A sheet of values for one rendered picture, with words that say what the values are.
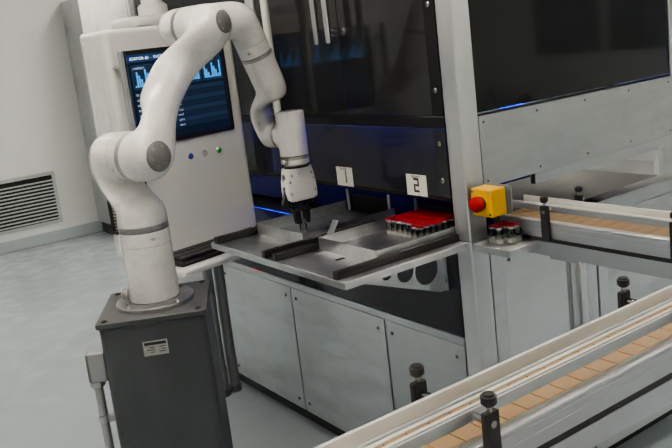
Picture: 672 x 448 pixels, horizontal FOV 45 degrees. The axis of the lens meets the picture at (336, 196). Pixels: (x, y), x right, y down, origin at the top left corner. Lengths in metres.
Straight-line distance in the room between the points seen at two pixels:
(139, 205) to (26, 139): 5.36
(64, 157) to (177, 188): 4.67
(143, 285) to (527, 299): 1.05
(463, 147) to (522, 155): 0.22
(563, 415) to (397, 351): 1.42
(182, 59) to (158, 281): 0.54
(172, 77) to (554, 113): 1.05
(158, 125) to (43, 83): 5.42
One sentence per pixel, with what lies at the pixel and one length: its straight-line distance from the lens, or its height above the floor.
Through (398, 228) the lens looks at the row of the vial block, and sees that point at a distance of 2.27.
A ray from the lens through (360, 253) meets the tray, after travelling 2.08.
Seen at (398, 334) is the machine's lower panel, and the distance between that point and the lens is 2.51.
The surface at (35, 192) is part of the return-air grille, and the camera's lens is 7.34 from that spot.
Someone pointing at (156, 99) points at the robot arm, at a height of 1.35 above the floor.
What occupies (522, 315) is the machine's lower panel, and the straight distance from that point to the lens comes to 2.35.
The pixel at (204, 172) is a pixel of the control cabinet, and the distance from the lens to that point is 2.82.
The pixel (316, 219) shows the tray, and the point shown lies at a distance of 2.61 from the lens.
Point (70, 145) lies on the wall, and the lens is 7.40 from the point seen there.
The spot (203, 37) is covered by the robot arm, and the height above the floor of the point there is 1.48.
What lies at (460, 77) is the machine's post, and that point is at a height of 1.31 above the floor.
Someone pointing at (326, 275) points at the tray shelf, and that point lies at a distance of 1.99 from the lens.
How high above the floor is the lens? 1.45
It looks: 11 degrees down
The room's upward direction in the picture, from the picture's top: 7 degrees counter-clockwise
